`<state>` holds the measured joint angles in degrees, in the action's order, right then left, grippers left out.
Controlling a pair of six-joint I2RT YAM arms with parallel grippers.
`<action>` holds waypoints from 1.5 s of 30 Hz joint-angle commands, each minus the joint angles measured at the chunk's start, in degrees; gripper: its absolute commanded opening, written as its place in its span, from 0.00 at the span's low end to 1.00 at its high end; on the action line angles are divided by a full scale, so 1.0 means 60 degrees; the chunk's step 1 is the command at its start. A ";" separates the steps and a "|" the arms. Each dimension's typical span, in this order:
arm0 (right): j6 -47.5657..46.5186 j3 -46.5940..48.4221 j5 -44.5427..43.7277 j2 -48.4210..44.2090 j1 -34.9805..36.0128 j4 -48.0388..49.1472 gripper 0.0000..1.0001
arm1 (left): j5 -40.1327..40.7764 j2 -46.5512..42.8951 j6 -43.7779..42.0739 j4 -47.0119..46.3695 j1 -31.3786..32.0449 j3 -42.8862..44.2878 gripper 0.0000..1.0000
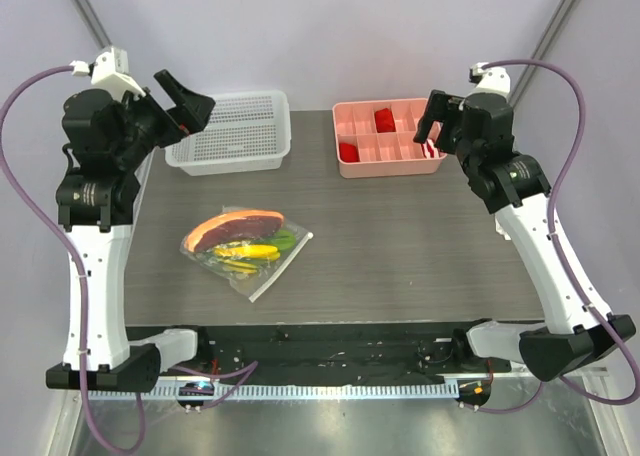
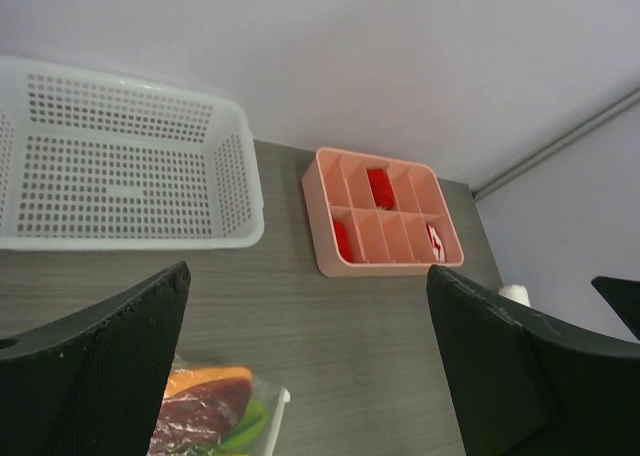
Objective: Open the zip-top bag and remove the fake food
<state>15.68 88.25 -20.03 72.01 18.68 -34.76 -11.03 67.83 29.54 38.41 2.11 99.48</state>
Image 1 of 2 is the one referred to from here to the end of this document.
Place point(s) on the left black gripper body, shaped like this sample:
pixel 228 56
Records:
pixel 149 124

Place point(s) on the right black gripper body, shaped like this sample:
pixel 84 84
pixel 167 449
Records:
pixel 451 124

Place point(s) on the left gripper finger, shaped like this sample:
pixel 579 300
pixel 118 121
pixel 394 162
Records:
pixel 171 86
pixel 192 112

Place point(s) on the fake steak slice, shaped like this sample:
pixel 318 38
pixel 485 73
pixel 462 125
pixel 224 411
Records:
pixel 232 226

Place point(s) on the clear zip top bag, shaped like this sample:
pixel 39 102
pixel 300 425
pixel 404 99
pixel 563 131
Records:
pixel 252 286

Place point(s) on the fake yellow banana bunch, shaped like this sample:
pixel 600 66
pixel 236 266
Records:
pixel 246 259

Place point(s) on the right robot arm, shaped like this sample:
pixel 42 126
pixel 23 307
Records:
pixel 477 130

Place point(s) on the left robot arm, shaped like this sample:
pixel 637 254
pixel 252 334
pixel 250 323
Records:
pixel 111 132

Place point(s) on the fake green leaf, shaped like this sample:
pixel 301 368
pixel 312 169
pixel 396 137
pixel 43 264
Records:
pixel 283 240

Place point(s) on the red white striped item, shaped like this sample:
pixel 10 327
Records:
pixel 430 151

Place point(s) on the red item upper compartment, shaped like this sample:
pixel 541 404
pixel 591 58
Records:
pixel 384 121

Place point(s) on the red item compartment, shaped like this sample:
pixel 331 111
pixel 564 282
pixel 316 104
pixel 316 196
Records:
pixel 348 153
pixel 384 121

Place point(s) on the white perforated plastic basket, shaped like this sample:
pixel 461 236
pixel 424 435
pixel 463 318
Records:
pixel 247 131

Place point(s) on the pink divided organizer tray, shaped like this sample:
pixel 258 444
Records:
pixel 383 154

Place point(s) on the red item lower compartment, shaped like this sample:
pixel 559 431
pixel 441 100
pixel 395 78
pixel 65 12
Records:
pixel 348 153

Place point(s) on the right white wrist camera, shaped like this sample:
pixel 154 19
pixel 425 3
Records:
pixel 494 80

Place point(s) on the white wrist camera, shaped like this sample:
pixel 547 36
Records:
pixel 494 80
pixel 110 72

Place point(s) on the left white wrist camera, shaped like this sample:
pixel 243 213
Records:
pixel 110 72

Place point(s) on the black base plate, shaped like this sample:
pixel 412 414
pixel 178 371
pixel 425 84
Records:
pixel 341 354

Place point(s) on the white slotted cable duct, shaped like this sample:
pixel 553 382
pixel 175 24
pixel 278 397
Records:
pixel 192 390

